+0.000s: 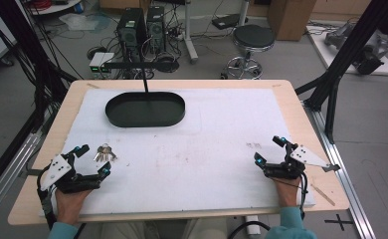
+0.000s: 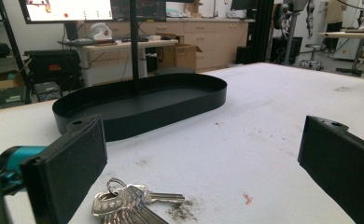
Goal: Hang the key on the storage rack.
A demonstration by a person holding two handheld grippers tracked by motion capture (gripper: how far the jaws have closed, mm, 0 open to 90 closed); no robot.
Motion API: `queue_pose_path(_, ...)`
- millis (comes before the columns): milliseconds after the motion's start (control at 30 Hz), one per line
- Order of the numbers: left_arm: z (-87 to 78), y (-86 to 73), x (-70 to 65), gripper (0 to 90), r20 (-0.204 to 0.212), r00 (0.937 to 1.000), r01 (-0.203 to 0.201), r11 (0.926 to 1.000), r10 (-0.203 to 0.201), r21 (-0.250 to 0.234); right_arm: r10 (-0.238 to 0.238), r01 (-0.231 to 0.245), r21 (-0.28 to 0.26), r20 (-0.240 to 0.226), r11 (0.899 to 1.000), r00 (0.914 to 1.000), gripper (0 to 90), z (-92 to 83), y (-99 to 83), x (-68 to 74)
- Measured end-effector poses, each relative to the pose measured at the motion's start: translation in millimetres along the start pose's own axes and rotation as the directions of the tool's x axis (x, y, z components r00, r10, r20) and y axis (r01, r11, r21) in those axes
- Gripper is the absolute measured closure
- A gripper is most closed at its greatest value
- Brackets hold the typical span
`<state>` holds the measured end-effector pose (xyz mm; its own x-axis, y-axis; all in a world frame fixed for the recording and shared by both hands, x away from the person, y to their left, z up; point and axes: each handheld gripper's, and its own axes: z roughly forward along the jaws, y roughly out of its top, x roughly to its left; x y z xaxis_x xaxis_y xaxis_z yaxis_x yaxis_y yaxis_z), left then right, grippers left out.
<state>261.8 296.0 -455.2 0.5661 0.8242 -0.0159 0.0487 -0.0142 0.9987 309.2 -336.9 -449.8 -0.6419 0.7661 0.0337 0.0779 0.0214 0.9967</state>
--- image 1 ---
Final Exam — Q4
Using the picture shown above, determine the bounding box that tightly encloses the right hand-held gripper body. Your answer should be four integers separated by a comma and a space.
262, 143, 341, 181

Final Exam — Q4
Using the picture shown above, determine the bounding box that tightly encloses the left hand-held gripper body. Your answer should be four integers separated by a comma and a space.
37, 152, 100, 195

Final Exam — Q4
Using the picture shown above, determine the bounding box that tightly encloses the silver bunch of keys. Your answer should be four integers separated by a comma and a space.
93, 142, 118, 163

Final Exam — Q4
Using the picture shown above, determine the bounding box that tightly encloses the black oval tray with stand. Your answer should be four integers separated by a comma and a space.
102, 61, 187, 128

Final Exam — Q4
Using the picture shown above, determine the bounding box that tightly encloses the person's left hand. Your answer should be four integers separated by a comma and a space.
53, 188, 93, 226

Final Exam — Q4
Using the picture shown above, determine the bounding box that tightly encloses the person's right hand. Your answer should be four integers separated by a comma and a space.
273, 177, 303, 209

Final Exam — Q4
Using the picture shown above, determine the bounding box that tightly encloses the thin wooden stick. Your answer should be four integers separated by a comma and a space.
310, 182, 336, 207

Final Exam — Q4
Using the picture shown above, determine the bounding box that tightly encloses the white foam mat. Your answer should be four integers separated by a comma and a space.
39, 88, 316, 217

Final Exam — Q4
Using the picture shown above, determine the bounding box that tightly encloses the white table leg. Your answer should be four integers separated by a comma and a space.
245, 215, 262, 237

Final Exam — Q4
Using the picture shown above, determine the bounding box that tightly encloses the white box with green light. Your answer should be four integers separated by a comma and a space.
100, 52, 116, 74
89, 52, 105, 75

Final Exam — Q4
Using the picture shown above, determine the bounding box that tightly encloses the white platform board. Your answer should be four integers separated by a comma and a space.
305, 24, 388, 78

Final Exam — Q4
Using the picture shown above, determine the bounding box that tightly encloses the black round stool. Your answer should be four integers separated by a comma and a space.
221, 24, 277, 81

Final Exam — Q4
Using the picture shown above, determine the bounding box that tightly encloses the brown cardboard box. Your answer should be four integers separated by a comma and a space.
267, 0, 317, 42

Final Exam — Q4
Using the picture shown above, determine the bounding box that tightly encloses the clear plastic bag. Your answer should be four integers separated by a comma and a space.
59, 13, 111, 34

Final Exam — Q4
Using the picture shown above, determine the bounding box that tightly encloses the large black computer tower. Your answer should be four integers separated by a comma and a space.
116, 7, 148, 63

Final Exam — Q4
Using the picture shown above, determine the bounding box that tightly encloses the black flat device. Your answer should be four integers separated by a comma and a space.
211, 13, 250, 30

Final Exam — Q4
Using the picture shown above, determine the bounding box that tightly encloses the white desk leg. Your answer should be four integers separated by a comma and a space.
183, 0, 200, 65

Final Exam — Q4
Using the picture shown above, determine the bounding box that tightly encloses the slim black computer tower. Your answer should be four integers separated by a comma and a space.
146, 4, 167, 54

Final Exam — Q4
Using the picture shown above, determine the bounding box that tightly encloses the white round table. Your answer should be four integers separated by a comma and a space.
27, 0, 85, 17

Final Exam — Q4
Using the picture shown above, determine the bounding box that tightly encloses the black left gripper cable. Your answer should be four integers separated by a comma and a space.
36, 165, 58, 231

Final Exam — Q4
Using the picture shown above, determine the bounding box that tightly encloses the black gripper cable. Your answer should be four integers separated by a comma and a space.
297, 172, 309, 221
36, 165, 58, 231

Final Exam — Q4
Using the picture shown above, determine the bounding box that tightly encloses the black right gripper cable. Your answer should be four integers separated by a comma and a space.
297, 172, 309, 221

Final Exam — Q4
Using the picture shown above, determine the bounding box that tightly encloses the aluminium rail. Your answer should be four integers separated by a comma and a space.
0, 132, 43, 228
301, 99, 378, 239

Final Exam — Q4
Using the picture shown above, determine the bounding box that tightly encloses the black looped cable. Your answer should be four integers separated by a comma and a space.
227, 220, 272, 239

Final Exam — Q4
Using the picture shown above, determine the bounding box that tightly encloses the black metal frame post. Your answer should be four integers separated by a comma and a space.
294, 0, 388, 144
0, 0, 79, 133

